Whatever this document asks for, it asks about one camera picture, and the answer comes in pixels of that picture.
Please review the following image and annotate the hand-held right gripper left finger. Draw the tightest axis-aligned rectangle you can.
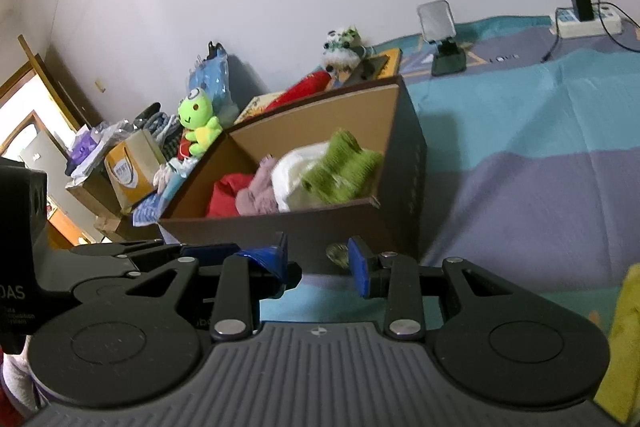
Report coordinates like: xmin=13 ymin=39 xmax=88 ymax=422
xmin=125 ymin=232 xmax=301 ymax=342

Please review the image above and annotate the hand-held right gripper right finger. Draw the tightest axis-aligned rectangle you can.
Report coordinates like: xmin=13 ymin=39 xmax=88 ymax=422
xmin=347 ymin=236 xmax=533 ymax=340

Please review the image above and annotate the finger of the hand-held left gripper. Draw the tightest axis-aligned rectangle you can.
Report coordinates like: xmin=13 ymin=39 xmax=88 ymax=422
xmin=234 ymin=248 xmax=281 ymax=282
xmin=70 ymin=241 xmax=243 ymax=280

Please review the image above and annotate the red lined plaid cloth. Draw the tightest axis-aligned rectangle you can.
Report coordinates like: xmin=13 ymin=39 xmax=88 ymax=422
xmin=207 ymin=173 xmax=256 ymax=218

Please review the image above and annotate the pink plush cloth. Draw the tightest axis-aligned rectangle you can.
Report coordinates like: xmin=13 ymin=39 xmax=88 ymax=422
xmin=235 ymin=154 xmax=281 ymax=215

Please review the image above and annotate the white knitted cloth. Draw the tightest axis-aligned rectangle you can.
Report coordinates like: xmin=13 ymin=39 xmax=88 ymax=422
xmin=270 ymin=144 xmax=333 ymax=212

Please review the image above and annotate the green knitted cloth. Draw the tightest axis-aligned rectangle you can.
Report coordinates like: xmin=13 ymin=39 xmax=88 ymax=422
xmin=300 ymin=128 xmax=385 ymax=206

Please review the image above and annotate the brown cardboard box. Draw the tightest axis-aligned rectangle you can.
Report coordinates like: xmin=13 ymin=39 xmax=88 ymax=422
xmin=159 ymin=76 xmax=428 ymax=275

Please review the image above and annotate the yellow cloth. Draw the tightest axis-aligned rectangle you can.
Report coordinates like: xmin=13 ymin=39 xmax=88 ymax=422
xmin=594 ymin=263 xmax=640 ymax=424

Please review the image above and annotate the person's left forearm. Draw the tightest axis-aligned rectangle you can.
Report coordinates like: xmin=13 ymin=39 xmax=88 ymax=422
xmin=0 ymin=338 xmax=51 ymax=427

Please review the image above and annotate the blue patterned cloth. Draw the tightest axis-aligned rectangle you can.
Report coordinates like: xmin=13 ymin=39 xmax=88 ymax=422
xmin=132 ymin=194 xmax=176 ymax=228

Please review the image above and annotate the light blue cloth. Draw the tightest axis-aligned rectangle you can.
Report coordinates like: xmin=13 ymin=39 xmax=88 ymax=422
xmin=167 ymin=157 xmax=199 ymax=198

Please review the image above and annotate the yellow paper bag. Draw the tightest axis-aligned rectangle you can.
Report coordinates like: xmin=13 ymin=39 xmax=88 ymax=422
xmin=104 ymin=129 xmax=166 ymax=212

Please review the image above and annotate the purple plastic packet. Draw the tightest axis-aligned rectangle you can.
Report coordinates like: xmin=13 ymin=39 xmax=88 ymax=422
xmin=65 ymin=122 xmax=132 ymax=180

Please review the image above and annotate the grey striped cloth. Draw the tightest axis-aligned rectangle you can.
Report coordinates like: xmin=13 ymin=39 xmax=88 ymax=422
xmin=135 ymin=104 xmax=182 ymax=158

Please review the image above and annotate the green frog plush toy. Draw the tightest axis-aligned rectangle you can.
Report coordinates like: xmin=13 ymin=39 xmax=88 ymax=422
xmin=177 ymin=88 xmax=223 ymax=158

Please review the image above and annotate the colourful picture book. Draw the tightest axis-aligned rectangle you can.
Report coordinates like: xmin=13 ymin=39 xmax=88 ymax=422
xmin=234 ymin=91 xmax=288 ymax=125

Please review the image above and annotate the long red plush pillow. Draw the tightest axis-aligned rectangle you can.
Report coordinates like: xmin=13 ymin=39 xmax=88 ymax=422
xmin=265 ymin=71 xmax=333 ymax=112

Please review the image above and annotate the blue plastic packet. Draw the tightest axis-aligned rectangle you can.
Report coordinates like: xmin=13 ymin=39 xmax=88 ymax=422
xmin=189 ymin=42 xmax=238 ymax=128

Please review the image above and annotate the panda plush toy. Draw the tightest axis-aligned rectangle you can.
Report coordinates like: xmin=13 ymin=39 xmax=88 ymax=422
xmin=320 ymin=26 xmax=369 ymax=72

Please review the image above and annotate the striped blue bed sheet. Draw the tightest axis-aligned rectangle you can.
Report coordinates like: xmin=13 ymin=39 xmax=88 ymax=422
xmin=260 ymin=14 xmax=640 ymax=358

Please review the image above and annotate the phone on black stand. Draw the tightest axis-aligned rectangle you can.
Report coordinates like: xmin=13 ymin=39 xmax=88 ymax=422
xmin=417 ymin=0 xmax=468 ymax=76

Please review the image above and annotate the white power strip with charger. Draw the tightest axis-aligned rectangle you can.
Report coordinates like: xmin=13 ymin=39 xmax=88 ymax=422
xmin=542 ymin=0 xmax=640 ymax=64

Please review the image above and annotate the wooden door frame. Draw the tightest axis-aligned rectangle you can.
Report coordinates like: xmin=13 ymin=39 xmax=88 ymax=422
xmin=0 ymin=34 xmax=103 ymax=248

